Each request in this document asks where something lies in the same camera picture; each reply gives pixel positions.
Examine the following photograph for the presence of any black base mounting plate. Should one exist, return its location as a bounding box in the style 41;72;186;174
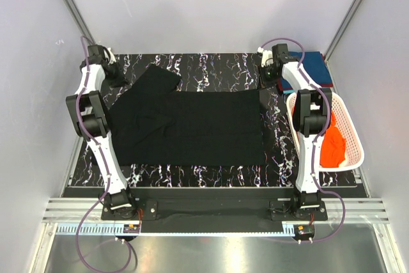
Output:
101;186;328;234

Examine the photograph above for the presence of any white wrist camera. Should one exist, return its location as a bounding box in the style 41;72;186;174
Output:
104;47;116;65
257;47;274;67

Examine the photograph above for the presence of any right aluminium frame post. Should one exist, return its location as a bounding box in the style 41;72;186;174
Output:
324;0;364;61

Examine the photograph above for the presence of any black marble pattern mat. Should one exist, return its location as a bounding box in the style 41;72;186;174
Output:
68;52;357;188

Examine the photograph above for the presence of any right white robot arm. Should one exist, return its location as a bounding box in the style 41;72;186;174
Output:
258;43;332;220

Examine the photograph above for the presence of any white plastic laundry basket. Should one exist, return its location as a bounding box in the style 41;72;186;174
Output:
285;92;364;172

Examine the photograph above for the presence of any black t shirt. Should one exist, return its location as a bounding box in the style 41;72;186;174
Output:
109;65;265;167

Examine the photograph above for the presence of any slotted cable duct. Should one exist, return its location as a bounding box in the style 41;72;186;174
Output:
56;222;295;238

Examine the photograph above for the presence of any purple cable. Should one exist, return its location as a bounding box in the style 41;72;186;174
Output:
260;36;346;244
75;35;135;270

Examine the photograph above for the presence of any left aluminium frame post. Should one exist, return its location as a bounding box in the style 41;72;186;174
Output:
63;0;96;45

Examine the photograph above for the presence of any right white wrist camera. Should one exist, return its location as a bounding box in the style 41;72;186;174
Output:
257;47;274;67

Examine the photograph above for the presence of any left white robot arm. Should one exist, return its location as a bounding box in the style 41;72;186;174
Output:
66;45;138;220

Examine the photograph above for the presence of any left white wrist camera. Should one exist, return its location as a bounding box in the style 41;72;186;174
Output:
104;47;116;65

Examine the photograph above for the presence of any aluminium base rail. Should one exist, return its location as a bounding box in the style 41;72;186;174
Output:
42;198;389;223

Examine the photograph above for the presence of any aluminium frame post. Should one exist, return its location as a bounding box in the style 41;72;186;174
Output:
63;0;96;45
324;0;364;61

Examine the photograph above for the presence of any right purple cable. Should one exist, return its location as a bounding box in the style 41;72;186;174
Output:
260;36;346;244

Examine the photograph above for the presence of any orange t shirt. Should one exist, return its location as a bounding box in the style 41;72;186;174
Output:
320;112;346;168

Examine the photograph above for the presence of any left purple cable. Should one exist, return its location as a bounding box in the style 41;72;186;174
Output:
75;35;135;270

